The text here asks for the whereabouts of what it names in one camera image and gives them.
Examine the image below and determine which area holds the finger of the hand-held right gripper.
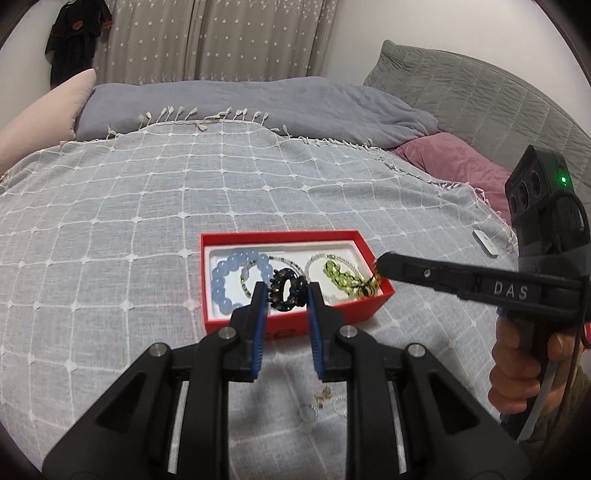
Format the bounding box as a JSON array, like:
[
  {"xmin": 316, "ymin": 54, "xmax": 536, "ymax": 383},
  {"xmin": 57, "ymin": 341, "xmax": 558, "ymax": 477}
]
[{"xmin": 376, "ymin": 251, "xmax": 476, "ymax": 301}]

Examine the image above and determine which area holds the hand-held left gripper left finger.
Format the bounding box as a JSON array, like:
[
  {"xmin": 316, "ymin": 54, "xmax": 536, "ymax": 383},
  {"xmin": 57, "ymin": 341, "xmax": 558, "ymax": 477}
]
[{"xmin": 42, "ymin": 281, "xmax": 269, "ymax": 480}]

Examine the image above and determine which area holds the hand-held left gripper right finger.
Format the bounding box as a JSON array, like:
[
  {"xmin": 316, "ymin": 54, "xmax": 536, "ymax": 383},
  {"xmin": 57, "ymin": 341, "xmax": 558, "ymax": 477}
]
[{"xmin": 307, "ymin": 281, "xmax": 532, "ymax": 480}]

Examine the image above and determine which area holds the dark bead bracelet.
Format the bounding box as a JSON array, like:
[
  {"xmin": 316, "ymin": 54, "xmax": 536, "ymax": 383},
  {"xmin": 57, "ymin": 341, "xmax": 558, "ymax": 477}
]
[{"xmin": 269, "ymin": 267, "xmax": 309, "ymax": 311}]

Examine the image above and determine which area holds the small grey bead bracelet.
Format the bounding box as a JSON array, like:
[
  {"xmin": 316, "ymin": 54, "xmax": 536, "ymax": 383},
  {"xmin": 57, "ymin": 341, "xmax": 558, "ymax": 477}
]
[{"xmin": 239, "ymin": 254, "xmax": 305, "ymax": 298}]

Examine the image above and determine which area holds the green bead bracelet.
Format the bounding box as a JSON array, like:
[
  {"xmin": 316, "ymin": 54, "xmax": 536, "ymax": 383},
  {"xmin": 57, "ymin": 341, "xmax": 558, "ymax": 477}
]
[{"xmin": 322, "ymin": 259, "xmax": 384, "ymax": 298}]

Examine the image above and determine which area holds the large blue bead bracelet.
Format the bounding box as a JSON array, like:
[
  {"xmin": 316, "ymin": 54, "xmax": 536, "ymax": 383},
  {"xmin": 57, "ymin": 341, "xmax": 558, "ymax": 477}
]
[{"xmin": 211, "ymin": 248, "xmax": 271, "ymax": 317}]

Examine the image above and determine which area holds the red cardboard box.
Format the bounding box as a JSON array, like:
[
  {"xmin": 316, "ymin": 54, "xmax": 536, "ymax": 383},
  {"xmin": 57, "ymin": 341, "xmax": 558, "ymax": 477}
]
[{"xmin": 200, "ymin": 229, "xmax": 395, "ymax": 342}]

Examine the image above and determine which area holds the person's right forearm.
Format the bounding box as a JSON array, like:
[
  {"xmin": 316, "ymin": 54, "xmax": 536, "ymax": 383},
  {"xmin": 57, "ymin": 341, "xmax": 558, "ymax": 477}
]
[{"xmin": 531, "ymin": 369, "xmax": 591, "ymax": 462}]

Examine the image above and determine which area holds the person's right hand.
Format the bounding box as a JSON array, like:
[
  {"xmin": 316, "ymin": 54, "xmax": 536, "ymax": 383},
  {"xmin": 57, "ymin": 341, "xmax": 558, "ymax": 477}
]
[{"xmin": 488, "ymin": 318, "xmax": 580, "ymax": 414}]

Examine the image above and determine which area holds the small white device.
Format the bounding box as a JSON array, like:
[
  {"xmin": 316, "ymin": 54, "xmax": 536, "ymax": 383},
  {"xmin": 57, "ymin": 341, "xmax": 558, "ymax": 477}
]
[{"xmin": 473, "ymin": 230, "xmax": 499, "ymax": 257}]

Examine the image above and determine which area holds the pink pillow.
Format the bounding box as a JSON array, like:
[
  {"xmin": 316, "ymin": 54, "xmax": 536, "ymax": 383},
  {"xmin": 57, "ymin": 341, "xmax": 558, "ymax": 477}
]
[{"xmin": 390, "ymin": 132, "xmax": 513, "ymax": 227}]

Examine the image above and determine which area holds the grey quilted headboard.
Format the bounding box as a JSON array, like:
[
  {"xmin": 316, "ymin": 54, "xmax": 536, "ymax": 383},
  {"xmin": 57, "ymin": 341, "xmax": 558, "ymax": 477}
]
[{"xmin": 362, "ymin": 39, "xmax": 591, "ymax": 204}]

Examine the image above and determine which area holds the grey checkered fringed blanket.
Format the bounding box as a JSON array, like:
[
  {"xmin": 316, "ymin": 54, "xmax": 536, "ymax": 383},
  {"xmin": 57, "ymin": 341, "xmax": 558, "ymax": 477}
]
[{"xmin": 0, "ymin": 115, "xmax": 522, "ymax": 480}]

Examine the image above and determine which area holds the grey-blue duvet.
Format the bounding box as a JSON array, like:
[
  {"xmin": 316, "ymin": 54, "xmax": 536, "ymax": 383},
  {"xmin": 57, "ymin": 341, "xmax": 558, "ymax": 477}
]
[{"xmin": 74, "ymin": 76, "xmax": 439, "ymax": 148}]

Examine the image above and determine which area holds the star-patterned curtain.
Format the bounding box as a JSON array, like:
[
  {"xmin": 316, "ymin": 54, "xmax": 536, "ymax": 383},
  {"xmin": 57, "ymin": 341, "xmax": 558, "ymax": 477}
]
[{"xmin": 95, "ymin": 0, "xmax": 340, "ymax": 86}]

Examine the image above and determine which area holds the beige pillow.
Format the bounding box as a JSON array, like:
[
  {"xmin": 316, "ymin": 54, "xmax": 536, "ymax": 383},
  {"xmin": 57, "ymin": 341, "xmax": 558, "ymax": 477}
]
[{"xmin": 0, "ymin": 68, "xmax": 97, "ymax": 176}]

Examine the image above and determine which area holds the black hanging garment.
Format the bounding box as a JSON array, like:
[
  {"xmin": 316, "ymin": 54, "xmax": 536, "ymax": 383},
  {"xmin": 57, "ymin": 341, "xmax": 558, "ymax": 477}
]
[{"xmin": 45, "ymin": 0, "xmax": 113, "ymax": 88}]

